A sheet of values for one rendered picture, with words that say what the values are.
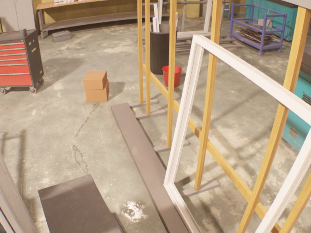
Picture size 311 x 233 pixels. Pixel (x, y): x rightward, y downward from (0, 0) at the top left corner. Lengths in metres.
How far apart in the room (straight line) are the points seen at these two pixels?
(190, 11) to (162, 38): 4.65
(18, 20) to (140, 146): 5.83
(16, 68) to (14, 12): 3.66
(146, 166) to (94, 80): 1.59
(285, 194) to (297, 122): 1.99
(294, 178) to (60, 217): 1.17
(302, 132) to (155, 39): 2.68
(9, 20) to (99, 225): 7.13
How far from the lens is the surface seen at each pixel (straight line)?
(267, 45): 6.58
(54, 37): 7.15
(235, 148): 3.26
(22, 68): 4.49
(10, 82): 4.72
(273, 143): 1.51
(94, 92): 4.00
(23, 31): 4.36
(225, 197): 2.70
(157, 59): 4.68
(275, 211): 1.43
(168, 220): 2.40
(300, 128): 3.26
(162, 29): 5.01
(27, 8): 7.95
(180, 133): 2.25
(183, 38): 6.42
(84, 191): 1.60
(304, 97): 3.13
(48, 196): 1.63
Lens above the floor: 2.01
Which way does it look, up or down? 32 degrees down
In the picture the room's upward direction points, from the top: straight up
